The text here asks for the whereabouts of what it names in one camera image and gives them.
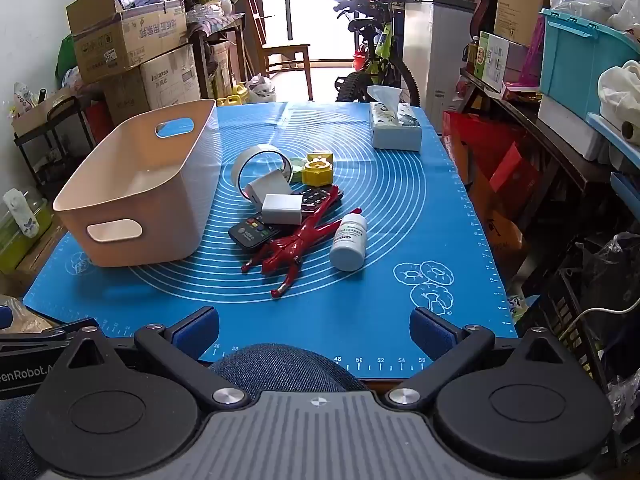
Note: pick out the dark wooden bench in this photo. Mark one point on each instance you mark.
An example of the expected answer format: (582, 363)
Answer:
(530, 125)

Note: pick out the open brown cardboard box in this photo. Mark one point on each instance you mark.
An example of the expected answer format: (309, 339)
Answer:
(125, 35)

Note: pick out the blue silicone mat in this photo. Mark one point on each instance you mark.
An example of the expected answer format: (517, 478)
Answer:
(400, 210)

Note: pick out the green and black bicycle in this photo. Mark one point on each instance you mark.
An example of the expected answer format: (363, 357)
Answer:
(372, 55)

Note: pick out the beige plastic basket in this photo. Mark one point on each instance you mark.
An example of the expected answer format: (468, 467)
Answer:
(150, 220)

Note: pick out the wooden chair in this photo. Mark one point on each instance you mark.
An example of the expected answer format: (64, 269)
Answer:
(285, 51)

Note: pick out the black metal shelf rack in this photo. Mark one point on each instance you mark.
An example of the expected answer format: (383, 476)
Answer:
(65, 110)

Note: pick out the black remote control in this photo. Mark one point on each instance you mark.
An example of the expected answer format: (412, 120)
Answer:
(255, 234)

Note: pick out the red bucket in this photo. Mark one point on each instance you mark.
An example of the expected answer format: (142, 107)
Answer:
(361, 59)

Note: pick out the white power adapter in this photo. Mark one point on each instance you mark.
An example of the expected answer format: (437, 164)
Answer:
(282, 208)
(270, 185)

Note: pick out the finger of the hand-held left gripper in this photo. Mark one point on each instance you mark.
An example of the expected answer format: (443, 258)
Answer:
(50, 334)

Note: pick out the white printed bottle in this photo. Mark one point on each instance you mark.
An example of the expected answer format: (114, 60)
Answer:
(22, 212)

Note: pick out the green and white carton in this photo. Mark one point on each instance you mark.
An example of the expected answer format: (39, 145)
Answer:
(495, 57)

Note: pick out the tall brown cardboard box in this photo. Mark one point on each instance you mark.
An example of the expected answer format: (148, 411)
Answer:
(522, 0)

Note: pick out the clear tape roll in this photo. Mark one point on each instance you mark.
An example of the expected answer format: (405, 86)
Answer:
(260, 149)

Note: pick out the yellow plastic jug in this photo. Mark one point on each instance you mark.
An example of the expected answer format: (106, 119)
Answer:
(235, 96)

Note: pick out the green round lid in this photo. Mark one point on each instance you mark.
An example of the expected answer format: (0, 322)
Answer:
(298, 170)

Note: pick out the black plastic crate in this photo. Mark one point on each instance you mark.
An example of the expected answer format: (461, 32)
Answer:
(565, 320)

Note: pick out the low brown cardboard box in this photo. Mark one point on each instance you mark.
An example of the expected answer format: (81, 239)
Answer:
(42, 255)

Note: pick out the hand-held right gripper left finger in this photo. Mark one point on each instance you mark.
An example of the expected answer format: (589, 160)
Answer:
(197, 331)

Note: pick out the white plastic bag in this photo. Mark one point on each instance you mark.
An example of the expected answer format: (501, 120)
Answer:
(261, 89)

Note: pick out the teal plastic storage bin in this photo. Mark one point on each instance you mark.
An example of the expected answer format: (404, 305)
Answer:
(570, 70)

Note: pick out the white foam box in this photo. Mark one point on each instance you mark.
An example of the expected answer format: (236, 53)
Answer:
(570, 127)

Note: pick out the patterned tissue box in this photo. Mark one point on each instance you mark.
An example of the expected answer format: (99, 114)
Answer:
(395, 132)

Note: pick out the white medicine bottle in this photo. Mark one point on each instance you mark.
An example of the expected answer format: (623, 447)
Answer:
(347, 246)

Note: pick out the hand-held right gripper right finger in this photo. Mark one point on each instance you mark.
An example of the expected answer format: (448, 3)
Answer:
(430, 333)

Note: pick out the red fire extinguisher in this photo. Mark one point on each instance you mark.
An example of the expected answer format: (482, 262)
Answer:
(97, 120)

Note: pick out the cloth-covered side table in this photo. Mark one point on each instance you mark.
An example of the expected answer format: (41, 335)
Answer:
(210, 30)

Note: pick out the green plastic container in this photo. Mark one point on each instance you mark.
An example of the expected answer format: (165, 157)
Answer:
(15, 247)

